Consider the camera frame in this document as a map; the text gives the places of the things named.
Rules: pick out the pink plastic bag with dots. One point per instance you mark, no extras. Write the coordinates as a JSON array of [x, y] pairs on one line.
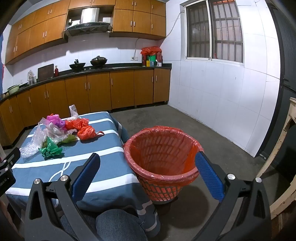
[[55, 119]]

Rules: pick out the blue white striped tablecloth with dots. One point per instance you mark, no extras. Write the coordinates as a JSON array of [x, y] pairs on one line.
[[104, 148]]

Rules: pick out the green box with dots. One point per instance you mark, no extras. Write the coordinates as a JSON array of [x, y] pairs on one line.
[[152, 58]]

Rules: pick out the dark door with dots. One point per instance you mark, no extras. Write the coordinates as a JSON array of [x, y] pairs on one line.
[[289, 58]]

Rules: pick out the green basin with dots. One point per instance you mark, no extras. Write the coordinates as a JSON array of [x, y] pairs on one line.
[[13, 90]]

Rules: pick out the dark cutting board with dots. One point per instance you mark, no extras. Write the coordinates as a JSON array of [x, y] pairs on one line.
[[45, 72]]

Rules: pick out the red plastic lattice basket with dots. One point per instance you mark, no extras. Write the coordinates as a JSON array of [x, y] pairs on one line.
[[161, 193]]

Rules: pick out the tall clear plastic bag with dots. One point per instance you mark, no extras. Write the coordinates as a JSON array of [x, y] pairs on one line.
[[74, 111]]

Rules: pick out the crumpled clear plastic bag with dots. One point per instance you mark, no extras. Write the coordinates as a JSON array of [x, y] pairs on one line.
[[52, 131]]

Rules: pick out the red canister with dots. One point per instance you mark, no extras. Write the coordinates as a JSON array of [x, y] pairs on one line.
[[144, 60]]

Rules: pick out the glass jar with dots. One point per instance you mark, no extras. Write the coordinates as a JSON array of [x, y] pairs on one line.
[[31, 78]]

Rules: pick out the pale wooden frame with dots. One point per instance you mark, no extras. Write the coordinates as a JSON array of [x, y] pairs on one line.
[[284, 139]]

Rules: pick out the green plastic bag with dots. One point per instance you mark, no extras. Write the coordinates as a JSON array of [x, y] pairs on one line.
[[50, 148]]

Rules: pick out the red bottle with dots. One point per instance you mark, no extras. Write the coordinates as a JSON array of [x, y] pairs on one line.
[[56, 72]]

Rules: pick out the wooden lower cabinets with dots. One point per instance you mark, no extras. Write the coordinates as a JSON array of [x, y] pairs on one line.
[[99, 90]]

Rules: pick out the pink blue curtain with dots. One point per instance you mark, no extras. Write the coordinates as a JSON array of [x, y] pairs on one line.
[[1, 53]]

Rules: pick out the barred window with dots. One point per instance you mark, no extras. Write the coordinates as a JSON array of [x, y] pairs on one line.
[[209, 30]]

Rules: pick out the wooden cabinets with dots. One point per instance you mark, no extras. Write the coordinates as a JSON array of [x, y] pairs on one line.
[[138, 20], [99, 90]]

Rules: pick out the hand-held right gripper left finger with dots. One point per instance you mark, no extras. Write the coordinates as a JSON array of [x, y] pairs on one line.
[[85, 176]]

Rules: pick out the wooden upper cabinets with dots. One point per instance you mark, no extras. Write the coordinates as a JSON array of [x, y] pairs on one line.
[[138, 20]]

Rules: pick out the person's jeans leg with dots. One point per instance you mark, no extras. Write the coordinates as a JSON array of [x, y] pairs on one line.
[[120, 227]]

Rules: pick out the red basket liner bag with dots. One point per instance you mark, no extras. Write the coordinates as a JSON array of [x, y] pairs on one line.
[[192, 150]]

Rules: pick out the large clear plastic bag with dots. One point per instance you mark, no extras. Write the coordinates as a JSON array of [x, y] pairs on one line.
[[34, 141]]

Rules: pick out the red plastic bag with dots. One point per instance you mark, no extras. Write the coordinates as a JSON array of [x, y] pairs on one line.
[[76, 124], [86, 133]]

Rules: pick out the black countertop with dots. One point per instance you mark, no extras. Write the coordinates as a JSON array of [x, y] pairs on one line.
[[129, 67]]

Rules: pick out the black wok with lid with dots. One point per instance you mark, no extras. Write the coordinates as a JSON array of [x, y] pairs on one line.
[[98, 61]]

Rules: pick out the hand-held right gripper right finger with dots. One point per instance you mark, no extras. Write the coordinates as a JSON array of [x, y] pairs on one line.
[[209, 176]]

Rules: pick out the red bag on containers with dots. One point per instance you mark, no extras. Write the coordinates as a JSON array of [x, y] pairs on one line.
[[151, 49]]

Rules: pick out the yellow-green plastic bag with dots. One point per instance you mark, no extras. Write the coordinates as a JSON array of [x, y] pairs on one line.
[[69, 139]]

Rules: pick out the steel range hood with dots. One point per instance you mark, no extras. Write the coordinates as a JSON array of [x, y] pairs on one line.
[[89, 25]]

